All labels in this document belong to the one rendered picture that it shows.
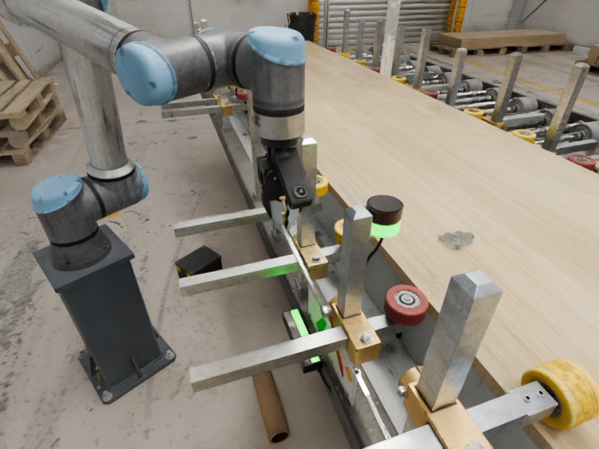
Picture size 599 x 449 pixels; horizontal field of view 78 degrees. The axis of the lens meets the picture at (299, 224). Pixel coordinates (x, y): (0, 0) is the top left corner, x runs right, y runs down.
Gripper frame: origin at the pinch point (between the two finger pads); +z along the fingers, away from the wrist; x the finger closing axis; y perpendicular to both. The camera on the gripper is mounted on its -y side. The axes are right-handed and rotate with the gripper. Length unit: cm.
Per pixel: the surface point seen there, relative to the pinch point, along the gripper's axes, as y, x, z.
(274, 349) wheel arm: -19.7, 8.2, 11.3
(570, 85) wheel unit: 36, -115, -11
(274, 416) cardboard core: 9, 3, 90
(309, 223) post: 7.2, -8.2, 5.0
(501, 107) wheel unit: 62, -115, 5
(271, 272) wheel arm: 3.4, 2.7, 14.3
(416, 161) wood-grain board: 33, -55, 8
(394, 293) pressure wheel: -18.2, -16.4, 6.7
